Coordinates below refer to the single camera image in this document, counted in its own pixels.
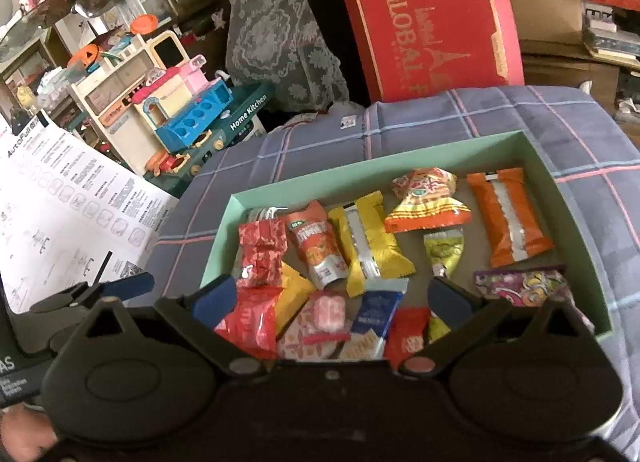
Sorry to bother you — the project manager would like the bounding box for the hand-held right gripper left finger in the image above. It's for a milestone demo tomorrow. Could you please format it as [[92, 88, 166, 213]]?
[[77, 275, 268, 378]]

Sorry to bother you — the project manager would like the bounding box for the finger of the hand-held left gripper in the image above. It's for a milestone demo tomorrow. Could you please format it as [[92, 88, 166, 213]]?
[[27, 271, 155, 315]]

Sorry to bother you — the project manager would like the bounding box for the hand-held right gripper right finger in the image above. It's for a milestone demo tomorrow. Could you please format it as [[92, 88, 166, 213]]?
[[399, 277, 587, 377]]

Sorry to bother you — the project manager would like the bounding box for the red floral packet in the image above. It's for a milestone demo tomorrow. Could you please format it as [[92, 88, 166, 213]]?
[[214, 287, 283, 360]]

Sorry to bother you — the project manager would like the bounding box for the plain red snack packet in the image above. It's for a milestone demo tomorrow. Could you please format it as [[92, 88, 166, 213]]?
[[382, 306, 432, 373]]

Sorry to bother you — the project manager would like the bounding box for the green snack packet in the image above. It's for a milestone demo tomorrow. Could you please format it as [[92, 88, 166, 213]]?
[[422, 228, 467, 280]]

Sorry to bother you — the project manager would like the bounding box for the red white patterned packet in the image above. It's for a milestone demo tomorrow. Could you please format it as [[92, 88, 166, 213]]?
[[237, 218, 288, 288]]

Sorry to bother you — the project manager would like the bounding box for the purple patterned snack packet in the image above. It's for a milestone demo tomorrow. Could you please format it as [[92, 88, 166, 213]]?
[[472, 264, 571, 303]]

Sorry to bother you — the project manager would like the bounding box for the blue snack packet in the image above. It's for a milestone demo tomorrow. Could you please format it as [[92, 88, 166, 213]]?
[[340, 289, 405, 360]]

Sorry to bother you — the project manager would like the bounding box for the small yellow snack packet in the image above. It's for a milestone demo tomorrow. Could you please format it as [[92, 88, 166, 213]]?
[[275, 262, 317, 338]]

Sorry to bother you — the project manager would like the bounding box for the long yellow snack packet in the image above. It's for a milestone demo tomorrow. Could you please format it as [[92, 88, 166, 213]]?
[[327, 190, 416, 299]]

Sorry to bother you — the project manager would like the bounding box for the pink white patterned packet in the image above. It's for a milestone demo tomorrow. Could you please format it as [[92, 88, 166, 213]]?
[[276, 290, 353, 362]]

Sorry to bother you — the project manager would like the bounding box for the mint green cardboard box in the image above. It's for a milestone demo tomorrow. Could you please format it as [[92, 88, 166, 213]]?
[[200, 131, 613, 343]]

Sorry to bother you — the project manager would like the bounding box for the person's left hand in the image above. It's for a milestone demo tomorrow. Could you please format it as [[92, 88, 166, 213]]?
[[0, 404, 58, 462]]

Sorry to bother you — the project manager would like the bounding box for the long orange snack packet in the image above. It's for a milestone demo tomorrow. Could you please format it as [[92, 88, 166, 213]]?
[[466, 167, 556, 269]]

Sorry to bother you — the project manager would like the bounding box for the clear cracker packet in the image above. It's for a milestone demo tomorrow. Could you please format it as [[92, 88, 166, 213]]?
[[245, 206, 288, 228]]

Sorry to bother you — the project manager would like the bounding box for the white instruction sheet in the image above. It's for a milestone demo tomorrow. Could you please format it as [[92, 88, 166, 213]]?
[[0, 112, 181, 315]]

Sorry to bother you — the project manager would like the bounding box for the orange triangular snack packet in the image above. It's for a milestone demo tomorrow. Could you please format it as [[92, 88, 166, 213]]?
[[384, 167, 473, 234]]

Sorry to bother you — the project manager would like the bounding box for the orange-red snack packet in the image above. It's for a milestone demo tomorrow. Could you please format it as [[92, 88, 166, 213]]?
[[285, 200, 350, 290]]

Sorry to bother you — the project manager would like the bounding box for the pink blue toy house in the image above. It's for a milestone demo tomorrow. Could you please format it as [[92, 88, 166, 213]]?
[[132, 54, 228, 153]]

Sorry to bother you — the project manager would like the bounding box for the beige toy kitchen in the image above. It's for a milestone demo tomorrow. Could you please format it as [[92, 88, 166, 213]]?
[[70, 32, 201, 168]]

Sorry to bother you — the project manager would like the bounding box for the toy kitchen set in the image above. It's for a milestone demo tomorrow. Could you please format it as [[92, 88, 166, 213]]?
[[145, 79, 273, 178]]

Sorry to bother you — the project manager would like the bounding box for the grey lace cloth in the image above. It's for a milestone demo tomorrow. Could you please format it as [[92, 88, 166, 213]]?
[[225, 0, 351, 113]]

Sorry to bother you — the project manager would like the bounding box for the large red gift box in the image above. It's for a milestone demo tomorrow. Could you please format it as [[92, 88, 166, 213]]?
[[336, 0, 525, 103]]

